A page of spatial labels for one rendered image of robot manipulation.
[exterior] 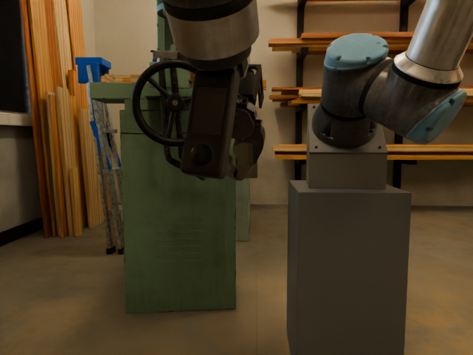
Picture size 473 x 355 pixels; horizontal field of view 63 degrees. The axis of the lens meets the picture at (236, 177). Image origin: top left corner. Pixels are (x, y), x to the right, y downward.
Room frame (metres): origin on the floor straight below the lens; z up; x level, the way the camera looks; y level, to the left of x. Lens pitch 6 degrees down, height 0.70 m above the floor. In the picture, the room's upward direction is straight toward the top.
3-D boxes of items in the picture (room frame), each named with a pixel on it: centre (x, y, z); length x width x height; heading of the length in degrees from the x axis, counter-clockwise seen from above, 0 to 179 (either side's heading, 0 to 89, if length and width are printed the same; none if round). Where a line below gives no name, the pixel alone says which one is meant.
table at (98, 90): (1.54, 0.25, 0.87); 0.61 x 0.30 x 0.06; 96
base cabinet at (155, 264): (1.76, 0.25, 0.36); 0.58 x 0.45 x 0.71; 6
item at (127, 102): (1.59, 0.23, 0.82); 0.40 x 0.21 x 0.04; 96
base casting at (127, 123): (1.77, 0.25, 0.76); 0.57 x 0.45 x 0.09; 6
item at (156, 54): (1.45, 0.24, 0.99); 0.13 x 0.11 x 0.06; 96
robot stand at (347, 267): (1.17, -0.32, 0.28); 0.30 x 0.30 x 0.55; 87
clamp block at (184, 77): (1.45, 0.24, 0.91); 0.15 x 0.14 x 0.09; 96
